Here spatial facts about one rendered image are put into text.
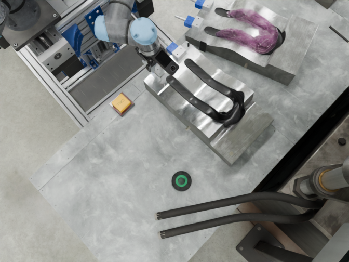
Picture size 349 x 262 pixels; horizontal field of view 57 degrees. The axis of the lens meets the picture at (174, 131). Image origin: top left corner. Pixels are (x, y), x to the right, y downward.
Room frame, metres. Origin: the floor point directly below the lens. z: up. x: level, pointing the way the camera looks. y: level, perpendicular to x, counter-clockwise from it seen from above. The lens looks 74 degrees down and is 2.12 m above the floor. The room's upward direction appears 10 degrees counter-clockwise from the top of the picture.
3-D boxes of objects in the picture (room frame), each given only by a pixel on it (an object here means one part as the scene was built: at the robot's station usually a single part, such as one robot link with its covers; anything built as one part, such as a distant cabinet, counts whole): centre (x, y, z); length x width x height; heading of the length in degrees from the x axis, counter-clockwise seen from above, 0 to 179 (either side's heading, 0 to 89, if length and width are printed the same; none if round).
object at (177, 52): (0.72, -0.05, 0.89); 0.13 x 0.05 x 0.05; 35
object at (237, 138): (0.46, -0.16, 0.87); 0.50 x 0.26 x 0.14; 35
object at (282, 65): (0.73, -0.40, 0.86); 0.50 x 0.26 x 0.11; 52
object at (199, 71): (0.48, -0.16, 0.92); 0.35 x 0.16 x 0.09; 35
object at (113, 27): (0.62, 0.12, 1.24); 0.11 x 0.11 x 0.08; 69
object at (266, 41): (0.73, -0.40, 0.90); 0.26 x 0.18 x 0.08; 52
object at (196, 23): (0.85, -0.15, 0.86); 0.13 x 0.05 x 0.05; 52
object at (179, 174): (0.16, 0.01, 0.82); 0.08 x 0.08 x 0.04
